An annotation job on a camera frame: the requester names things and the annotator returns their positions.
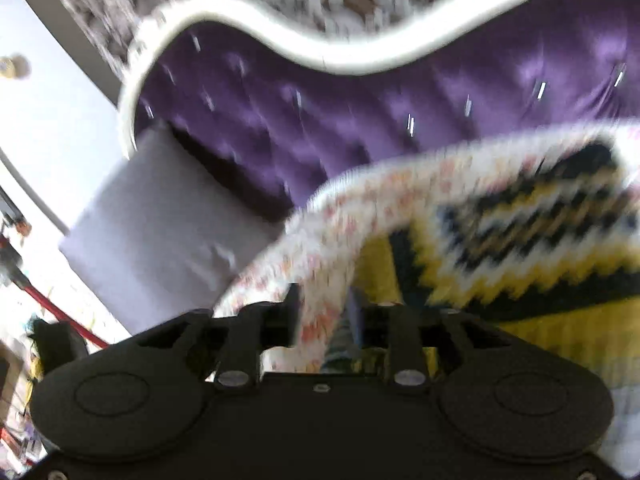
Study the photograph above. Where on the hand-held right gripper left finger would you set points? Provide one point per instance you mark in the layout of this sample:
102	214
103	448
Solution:
290	317

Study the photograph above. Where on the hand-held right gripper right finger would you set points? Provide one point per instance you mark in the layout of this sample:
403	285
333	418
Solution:
356	320

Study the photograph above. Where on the zigzag patterned knit sweater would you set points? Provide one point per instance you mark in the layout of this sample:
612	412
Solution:
525	240

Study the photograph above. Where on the floral printed blanket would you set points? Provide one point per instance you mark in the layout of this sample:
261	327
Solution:
320	240

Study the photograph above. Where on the white pillow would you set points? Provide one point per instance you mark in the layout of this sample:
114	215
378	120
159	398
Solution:
160	230

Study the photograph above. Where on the red pole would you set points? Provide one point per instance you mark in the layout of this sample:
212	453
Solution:
60	312

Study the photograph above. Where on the dark bag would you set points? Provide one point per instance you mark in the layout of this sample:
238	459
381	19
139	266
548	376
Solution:
57	342

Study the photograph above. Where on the round ceiling lamp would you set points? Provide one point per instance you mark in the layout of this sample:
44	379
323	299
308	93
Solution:
12	67

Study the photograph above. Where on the purple tufted headboard white frame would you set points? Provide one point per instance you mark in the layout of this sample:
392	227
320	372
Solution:
380	90

